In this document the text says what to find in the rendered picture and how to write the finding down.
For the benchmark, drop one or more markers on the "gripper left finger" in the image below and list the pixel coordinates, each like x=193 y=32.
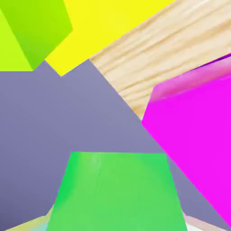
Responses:
x=38 y=224

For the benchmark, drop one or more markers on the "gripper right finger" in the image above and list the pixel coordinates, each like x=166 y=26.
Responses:
x=195 y=224

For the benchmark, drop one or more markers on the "small green cube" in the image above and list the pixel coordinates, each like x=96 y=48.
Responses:
x=117 y=194

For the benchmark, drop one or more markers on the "small magenta cube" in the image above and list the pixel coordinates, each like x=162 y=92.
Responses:
x=194 y=137

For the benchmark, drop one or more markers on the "large purple box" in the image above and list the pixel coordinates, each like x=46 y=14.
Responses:
x=219 y=59

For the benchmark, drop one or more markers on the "large lime green box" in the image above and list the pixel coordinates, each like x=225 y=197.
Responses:
x=36 y=30

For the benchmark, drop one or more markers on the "large yellow box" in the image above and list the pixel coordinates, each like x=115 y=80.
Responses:
x=101 y=27

